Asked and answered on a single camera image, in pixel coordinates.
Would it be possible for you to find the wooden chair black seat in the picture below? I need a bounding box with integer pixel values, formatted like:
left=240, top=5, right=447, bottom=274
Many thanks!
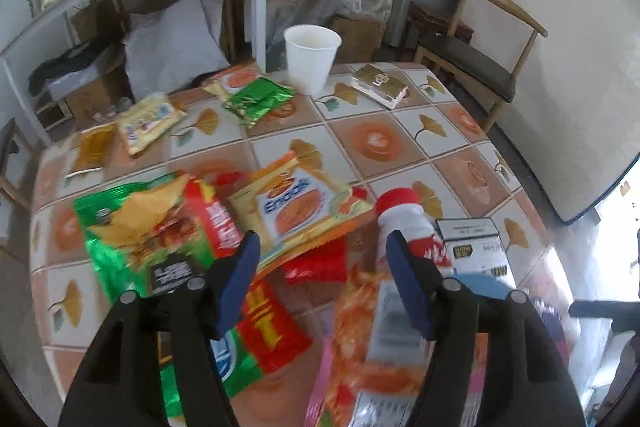
left=414, top=0, right=548, bottom=134

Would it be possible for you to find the gold cigarette box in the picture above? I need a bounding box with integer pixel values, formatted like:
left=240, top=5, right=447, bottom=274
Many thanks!
left=350, top=64, right=408, bottom=109

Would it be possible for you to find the gold sachet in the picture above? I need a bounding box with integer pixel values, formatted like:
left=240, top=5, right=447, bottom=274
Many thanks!
left=65, top=122, right=116, bottom=179

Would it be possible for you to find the yellow Enaak noodle packet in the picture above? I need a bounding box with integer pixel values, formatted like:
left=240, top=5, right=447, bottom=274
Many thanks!
left=228, top=152, right=373, bottom=277

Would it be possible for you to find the red snack bag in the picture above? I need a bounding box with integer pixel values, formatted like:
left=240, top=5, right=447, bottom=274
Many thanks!
left=183, top=178, right=312, bottom=388

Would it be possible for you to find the white paper cup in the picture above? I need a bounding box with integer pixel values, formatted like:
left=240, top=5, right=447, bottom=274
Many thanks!
left=283, top=25, right=342, bottom=95

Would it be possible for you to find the green chip bag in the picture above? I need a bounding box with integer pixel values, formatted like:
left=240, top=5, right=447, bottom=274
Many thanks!
left=72, top=171, right=266, bottom=417

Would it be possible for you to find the white charger cable box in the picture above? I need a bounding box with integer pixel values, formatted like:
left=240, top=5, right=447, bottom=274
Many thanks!
left=436, top=218, right=516, bottom=288

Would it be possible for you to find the small green wrapper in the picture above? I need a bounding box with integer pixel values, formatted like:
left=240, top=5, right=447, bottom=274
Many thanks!
left=224, top=77, right=295, bottom=128

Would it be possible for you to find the pink blue cracker bag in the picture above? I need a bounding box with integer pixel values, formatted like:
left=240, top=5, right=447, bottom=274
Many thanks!
left=305, top=268, right=435, bottom=426

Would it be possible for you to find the yellow snack packet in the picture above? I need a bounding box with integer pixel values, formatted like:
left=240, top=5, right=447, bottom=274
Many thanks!
left=116, top=92, right=186, bottom=156

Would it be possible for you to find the white red-capped milk bottle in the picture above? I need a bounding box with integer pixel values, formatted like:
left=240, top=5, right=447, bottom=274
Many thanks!
left=375, top=187, right=454, bottom=277

